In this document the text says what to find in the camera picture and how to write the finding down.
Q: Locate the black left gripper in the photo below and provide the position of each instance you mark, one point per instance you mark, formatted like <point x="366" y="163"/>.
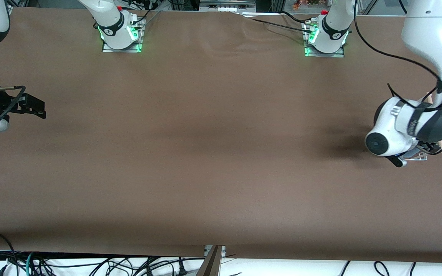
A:
<point x="429" y="146"/>

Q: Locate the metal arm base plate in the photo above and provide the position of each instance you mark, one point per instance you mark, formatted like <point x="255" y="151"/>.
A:
<point x="108" y="48"/>
<point x="338" y="55"/>

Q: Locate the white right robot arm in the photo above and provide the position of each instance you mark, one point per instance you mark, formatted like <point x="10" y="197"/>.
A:
<point x="109" y="19"/>

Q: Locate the white power strip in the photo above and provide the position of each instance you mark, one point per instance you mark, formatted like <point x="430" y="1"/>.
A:
<point x="226" y="5"/>

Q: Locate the grey metal frame bar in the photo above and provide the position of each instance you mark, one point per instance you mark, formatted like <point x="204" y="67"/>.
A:
<point x="210" y="264"/>

